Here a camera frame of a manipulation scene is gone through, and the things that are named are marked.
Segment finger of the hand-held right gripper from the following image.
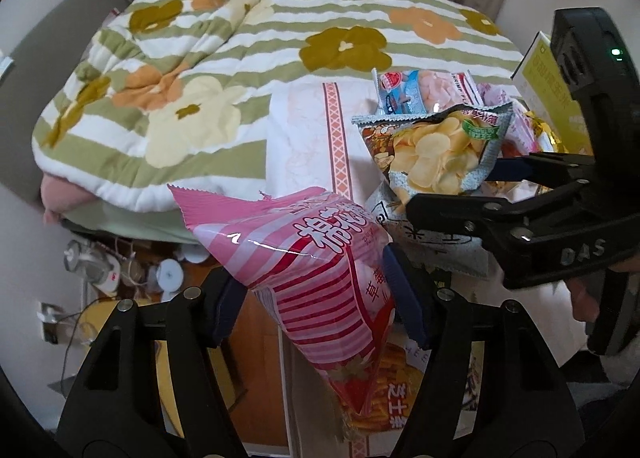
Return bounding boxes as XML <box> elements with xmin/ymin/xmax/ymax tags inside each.
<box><xmin>492</xmin><ymin>152</ymin><xmax>598</xmax><ymax>185</ymax></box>
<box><xmin>405</xmin><ymin>178</ymin><xmax>597</xmax><ymax>246</ymax></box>

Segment white electric kettle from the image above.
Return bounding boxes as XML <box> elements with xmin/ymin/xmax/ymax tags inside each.
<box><xmin>62</xmin><ymin>240</ymin><xmax>123</xmax><ymax>296</ymax></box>

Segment shrimp flake snack bag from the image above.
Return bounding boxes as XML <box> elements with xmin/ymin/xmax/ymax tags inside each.
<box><xmin>372</xmin><ymin>68</ymin><xmax>486</xmax><ymax>116</ymax></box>

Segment green striped floral blanket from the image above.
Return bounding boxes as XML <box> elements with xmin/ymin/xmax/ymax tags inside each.
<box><xmin>31</xmin><ymin>0</ymin><xmax>526</xmax><ymax>214</ymax></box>

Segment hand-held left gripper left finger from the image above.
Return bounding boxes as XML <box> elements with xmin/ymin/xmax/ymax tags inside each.
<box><xmin>56</xmin><ymin>265</ymin><xmax>251</xmax><ymax>458</ymax></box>

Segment white pink patterned cloth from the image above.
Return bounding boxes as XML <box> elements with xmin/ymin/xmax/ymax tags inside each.
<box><xmin>265</xmin><ymin>79</ymin><xmax>601</xmax><ymax>458</ymax></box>

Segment orange cheese stick snack bag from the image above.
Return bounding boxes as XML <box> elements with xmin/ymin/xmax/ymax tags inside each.
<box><xmin>345</xmin><ymin>338</ymin><xmax>481</xmax><ymax>434</ymax></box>

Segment pale pink snack bag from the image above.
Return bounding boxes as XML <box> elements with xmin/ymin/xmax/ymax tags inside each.
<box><xmin>475</xmin><ymin>82</ymin><xmax>538</xmax><ymax>149</ymax></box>

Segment pink striped snack bag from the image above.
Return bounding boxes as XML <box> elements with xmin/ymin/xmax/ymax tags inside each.
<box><xmin>167</xmin><ymin>183</ymin><xmax>401</xmax><ymax>444</ymax></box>

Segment person's right hand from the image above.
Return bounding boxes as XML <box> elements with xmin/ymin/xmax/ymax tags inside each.
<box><xmin>570</xmin><ymin>277</ymin><xmax>597</xmax><ymax>325</ymax></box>

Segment green cardboard box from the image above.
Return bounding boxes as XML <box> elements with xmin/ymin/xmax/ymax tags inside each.
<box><xmin>511</xmin><ymin>30</ymin><xmax>596</xmax><ymax>154</ymax></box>

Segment white power socket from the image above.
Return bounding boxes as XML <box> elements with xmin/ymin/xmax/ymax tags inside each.
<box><xmin>37</xmin><ymin>300</ymin><xmax>71</xmax><ymax>344</ymax></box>

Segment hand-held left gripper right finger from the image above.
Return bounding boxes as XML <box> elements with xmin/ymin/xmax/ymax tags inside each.
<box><xmin>382</xmin><ymin>242</ymin><xmax>586</xmax><ymax>458</ymax></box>

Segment gold foil snack packet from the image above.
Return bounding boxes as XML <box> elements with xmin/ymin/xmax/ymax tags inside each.
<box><xmin>522</xmin><ymin>110</ymin><xmax>566</xmax><ymax>154</ymax></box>

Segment grey potato chip bag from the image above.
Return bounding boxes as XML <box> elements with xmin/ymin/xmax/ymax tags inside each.
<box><xmin>351</xmin><ymin>102</ymin><xmax>516</xmax><ymax>280</ymax></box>

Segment pale green bed sheet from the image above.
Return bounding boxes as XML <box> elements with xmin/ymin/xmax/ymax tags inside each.
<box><xmin>60</xmin><ymin>200</ymin><xmax>201</xmax><ymax>244</ymax></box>

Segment beige upholstered headboard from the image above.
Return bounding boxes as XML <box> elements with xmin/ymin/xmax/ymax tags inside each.
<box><xmin>0</xmin><ymin>0</ymin><xmax>131</xmax><ymax>189</ymax></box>

